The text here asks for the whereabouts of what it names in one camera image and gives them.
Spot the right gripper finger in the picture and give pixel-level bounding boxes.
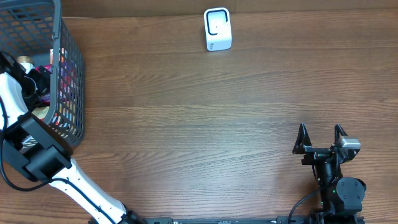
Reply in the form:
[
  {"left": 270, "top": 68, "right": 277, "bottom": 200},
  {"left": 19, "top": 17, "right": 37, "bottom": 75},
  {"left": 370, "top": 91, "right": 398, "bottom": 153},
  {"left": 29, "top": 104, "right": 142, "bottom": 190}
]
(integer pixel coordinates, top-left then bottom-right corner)
[
  {"left": 292, "top": 123, "right": 312, "bottom": 154},
  {"left": 334, "top": 124, "right": 347, "bottom": 146}
]

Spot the red purple liners pack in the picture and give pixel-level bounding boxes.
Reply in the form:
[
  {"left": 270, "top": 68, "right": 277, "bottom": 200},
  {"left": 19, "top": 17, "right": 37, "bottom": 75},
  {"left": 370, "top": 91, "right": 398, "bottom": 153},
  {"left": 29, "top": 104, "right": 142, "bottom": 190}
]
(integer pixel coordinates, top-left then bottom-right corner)
[{"left": 37, "top": 65, "right": 52, "bottom": 105}]

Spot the white conditioner tube gold cap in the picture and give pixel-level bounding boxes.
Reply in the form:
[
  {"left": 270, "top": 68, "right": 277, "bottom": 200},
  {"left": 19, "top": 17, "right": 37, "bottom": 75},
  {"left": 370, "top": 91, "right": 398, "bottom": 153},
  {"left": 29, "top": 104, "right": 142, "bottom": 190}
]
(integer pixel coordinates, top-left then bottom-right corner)
[{"left": 17, "top": 56, "right": 35, "bottom": 73}]

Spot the cream snack bag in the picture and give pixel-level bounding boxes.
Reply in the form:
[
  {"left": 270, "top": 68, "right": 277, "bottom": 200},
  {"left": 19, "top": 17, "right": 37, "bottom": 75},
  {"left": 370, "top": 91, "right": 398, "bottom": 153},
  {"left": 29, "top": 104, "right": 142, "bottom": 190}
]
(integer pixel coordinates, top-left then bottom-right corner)
[{"left": 32, "top": 106, "right": 50, "bottom": 120}]

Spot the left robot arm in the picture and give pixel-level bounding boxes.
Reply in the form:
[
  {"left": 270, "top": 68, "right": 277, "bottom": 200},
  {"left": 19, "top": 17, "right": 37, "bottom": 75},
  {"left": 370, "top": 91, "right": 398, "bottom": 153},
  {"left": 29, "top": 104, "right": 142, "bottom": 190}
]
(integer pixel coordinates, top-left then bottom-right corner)
[{"left": 1, "top": 52, "right": 144, "bottom": 224}]

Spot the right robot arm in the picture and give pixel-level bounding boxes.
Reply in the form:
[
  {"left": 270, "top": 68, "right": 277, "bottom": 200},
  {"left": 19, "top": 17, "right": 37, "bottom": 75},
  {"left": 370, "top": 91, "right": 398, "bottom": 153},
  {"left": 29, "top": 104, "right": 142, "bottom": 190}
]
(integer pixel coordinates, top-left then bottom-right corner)
[{"left": 292, "top": 123, "right": 366, "bottom": 223}]

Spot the white barcode scanner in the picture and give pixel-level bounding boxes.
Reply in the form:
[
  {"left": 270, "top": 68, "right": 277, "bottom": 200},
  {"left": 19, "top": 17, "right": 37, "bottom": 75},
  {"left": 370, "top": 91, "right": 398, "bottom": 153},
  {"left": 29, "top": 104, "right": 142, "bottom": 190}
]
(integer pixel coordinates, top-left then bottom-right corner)
[{"left": 203, "top": 7, "right": 233, "bottom": 52}]

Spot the orange snack packet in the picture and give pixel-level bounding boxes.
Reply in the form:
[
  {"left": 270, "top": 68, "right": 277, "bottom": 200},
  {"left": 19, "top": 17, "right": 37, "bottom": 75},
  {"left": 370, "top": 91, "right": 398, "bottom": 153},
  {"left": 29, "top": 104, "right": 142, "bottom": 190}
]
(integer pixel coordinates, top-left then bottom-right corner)
[{"left": 50, "top": 48, "right": 67, "bottom": 64}]

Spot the grey plastic shopping basket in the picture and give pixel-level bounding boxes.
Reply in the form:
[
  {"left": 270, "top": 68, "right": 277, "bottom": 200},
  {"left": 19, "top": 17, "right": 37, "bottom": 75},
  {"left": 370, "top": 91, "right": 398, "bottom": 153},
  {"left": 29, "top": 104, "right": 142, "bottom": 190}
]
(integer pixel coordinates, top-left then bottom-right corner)
[{"left": 1, "top": 0, "right": 85, "bottom": 147}]

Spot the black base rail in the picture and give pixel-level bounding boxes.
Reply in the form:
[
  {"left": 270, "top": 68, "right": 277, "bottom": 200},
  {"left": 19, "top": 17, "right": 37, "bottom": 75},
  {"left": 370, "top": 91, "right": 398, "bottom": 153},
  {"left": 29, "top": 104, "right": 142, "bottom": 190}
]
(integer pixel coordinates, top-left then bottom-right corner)
[{"left": 88, "top": 214, "right": 366, "bottom": 224}]

